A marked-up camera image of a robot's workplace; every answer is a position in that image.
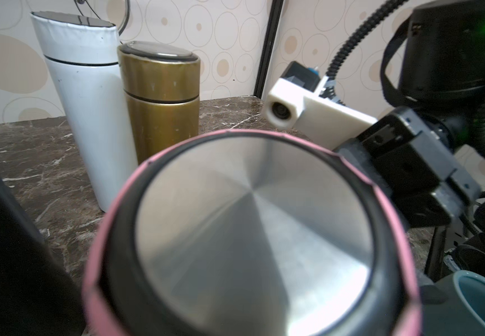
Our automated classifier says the white thermos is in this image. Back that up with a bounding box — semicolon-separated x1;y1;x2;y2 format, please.
31;11;138;211

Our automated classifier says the teal ceramic mug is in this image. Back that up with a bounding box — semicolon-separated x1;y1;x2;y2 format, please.
420;271;485;335

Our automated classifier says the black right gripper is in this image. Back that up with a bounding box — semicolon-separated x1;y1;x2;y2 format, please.
335;107;481;228

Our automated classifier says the silver metal cup stand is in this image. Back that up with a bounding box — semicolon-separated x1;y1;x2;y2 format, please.
73;0;131;36

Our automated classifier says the black thermos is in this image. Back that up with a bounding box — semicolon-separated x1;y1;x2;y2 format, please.
0;178;86;335

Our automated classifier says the pink thermos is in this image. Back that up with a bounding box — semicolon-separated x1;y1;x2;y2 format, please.
82;130;422;335

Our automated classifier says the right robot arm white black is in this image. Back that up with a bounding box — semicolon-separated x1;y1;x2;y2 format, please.
345;1;485;281

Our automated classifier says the gold thermos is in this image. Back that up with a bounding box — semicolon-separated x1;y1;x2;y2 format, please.
117;41;201;163

